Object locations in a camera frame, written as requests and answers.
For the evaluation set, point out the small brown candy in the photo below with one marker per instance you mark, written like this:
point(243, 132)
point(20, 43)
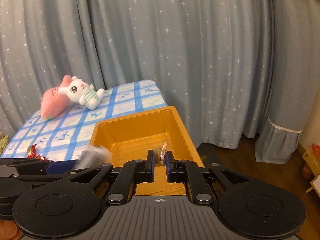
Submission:
point(156, 156)

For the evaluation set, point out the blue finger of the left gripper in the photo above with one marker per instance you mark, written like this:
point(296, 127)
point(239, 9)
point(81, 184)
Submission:
point(60, 167)

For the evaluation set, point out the clear dark snack packet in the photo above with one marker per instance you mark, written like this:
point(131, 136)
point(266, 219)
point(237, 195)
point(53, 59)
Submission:
point(93, 156)

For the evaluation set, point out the blue checkered tablecloth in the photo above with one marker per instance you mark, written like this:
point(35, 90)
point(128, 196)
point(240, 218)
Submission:
point(67, 135)

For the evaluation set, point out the lace-trimmed blue cover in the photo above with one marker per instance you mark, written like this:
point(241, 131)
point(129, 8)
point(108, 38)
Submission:
point(295, 79)

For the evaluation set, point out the person's left hand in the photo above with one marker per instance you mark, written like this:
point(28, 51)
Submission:
point(9, 230)

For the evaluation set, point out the green zigzag cushion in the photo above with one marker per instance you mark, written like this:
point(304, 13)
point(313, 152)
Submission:
point(4, 140)

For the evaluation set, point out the red candy with gold label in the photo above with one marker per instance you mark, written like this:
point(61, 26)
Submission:
point(32, 154)

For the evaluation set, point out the yellow toy on floor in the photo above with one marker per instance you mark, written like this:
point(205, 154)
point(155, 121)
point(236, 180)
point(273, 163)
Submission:
point(311, 158)

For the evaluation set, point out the white bunny plush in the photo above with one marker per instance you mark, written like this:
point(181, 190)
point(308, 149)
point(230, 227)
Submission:
point(81, 92)

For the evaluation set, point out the blue star curtain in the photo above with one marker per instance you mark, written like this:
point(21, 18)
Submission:
point(210, 58)

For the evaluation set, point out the orange plastic tray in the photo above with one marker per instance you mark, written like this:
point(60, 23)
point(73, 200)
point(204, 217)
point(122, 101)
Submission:
point(130, 137)

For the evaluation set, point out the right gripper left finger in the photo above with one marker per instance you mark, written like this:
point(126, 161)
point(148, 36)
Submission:
point(125, 179)

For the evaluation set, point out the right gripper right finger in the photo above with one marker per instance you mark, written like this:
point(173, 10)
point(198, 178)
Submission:
point(188, 173)

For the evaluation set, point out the pink plush toy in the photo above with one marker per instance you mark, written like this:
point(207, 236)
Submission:
point(53, 103)

